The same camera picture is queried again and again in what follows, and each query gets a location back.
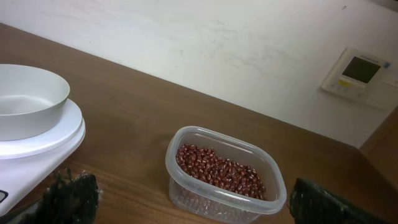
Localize white digital kitchen scale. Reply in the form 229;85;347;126
1;100;86;215

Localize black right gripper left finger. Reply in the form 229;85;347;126
1;169;100;224

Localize clear plastic bean container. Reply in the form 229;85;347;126
165;126;287;223

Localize red adzuki beans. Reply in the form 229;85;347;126
175;144;266;200

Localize white bowl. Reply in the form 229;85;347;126
1;64;70;141

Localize white wall control panel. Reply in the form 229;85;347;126
321;47;391;102

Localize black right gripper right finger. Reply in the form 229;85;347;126
288;178;389;224

